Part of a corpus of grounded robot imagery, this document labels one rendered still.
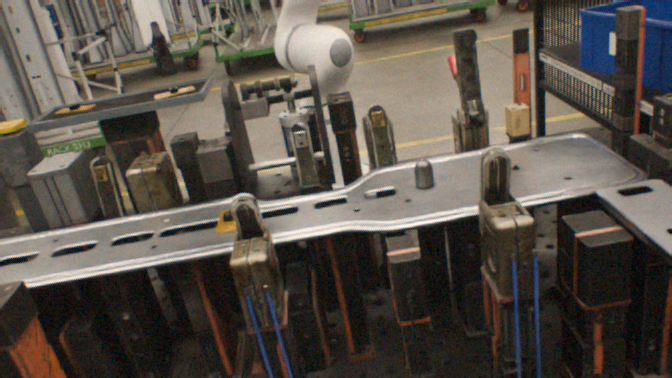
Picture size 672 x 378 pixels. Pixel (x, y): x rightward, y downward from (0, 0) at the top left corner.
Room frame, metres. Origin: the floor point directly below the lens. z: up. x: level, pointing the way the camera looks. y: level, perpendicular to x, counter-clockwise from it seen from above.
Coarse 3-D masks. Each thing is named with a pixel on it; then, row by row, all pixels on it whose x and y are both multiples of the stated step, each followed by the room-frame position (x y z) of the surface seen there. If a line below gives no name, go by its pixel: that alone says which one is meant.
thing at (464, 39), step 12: (456, 36) 1.00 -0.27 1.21; (468, 36) 0.97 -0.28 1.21; (456, 48) 1.00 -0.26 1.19; (468, 48) 1.01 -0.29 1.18; (456, 60) 1.01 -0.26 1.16; (468, 60) 1.00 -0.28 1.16; (468, 72) 1.00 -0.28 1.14; (468, 84) 1.00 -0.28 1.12; (480, 84) 0.99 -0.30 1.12; (468, 96) 0.99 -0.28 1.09; (480, 96) 0.98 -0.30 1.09; (480, 108) 0.98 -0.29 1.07; (468, 120) 0.98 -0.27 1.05; (480, 120) 0.98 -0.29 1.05
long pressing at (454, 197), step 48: (528, 144) 0.94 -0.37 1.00; (576, 144) 0.90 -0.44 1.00; (336, 192) 0.88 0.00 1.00; (432, 192) 0.82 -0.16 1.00; (528, 192) 0.76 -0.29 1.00; (576, 192) 0.73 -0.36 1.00; (0, 240) 0.95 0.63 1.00; (48, 240) 0.92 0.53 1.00; (96, 240) 0.88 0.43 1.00; (192, 240) 0.81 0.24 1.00; (288, 240) 0.76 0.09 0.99
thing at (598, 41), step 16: (624, 0) 1.28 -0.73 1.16; (640, 0) 1.28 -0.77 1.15; (656, 0) 1.24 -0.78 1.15; (592, 16) 1.21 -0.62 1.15; (608, 16) 1.16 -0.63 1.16; (656, 16) 1.23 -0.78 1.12; (592, 32) 1.21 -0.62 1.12; (608, 32) 1.16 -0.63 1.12; (656, 32) 1.03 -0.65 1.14; (592, 48) 1.21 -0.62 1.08; (608, 48) 1.16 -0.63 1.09; (656, 48) 1.02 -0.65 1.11; (592, 64) 1.21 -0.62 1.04; (608, 64) 1.16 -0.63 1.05; (656, 64) 1.02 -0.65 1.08; (656, 80) 1.02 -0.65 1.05
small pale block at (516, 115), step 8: (512, 104) 0.99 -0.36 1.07; (520, 104) 0.98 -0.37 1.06; (512, 112) 0.96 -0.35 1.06; (520, 112) 0.96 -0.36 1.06; (528, 112) 0.96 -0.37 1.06; (512, 120) 0.96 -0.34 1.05; (520, 120) 0.96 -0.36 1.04; (528, 120) 0.96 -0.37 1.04; (512, 128) 0.96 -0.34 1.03; (520, 128) 0.96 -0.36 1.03; (528, 128) 0.96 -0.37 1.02; (512, 136) 0.96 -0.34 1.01; (520, 136) 0.96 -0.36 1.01; (528, 136) 0.96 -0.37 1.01
